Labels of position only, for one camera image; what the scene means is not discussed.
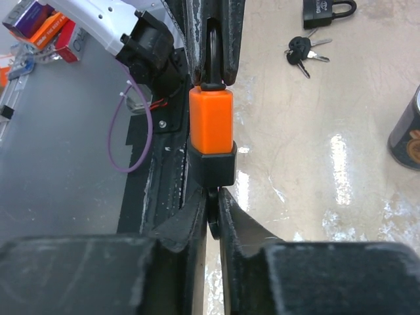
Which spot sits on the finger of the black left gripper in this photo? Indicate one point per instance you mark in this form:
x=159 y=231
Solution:
x=230 y=14
x=189 y=18

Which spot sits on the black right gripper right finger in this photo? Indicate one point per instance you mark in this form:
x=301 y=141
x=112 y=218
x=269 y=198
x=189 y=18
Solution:
x=263 y=274

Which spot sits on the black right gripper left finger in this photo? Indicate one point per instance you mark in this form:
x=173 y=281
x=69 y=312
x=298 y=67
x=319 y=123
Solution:
x=160 y=272

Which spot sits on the black-headed key bunch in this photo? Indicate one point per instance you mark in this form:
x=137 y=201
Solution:
x=300 y=48

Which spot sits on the black KAIJING padlock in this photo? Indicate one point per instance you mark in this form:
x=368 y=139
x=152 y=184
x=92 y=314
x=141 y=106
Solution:
x=319 y=13

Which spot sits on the orange padlock key bunch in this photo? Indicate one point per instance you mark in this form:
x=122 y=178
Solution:
x=212 y=206

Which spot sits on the orange black padlock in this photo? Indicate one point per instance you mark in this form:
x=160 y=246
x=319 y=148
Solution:
x=211 y=147

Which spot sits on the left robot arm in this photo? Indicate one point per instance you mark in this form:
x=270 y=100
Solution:
x=117 y=25

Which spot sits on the stacked colourful boxes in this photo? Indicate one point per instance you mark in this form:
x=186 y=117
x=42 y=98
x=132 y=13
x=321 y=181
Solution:
x=44 y=34

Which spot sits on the silver pull-tab tin can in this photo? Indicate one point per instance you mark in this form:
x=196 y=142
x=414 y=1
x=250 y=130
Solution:
x=403 y=142

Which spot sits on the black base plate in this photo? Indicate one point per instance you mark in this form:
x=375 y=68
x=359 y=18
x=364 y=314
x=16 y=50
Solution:
x=157 y=189

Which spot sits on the aluminium frame rail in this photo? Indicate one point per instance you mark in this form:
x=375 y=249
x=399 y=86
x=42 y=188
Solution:
x=14 y=76

